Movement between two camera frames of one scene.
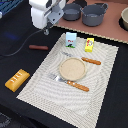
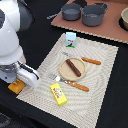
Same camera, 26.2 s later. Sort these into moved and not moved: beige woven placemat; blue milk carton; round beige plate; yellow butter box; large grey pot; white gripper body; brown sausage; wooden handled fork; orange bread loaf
Moved: yellow butter box; white gripper body; brown sausage
Not moved: round beige plate; beige woven placemat; large grey pot; blue milk carton; wooden handled fork; orange bread loaf
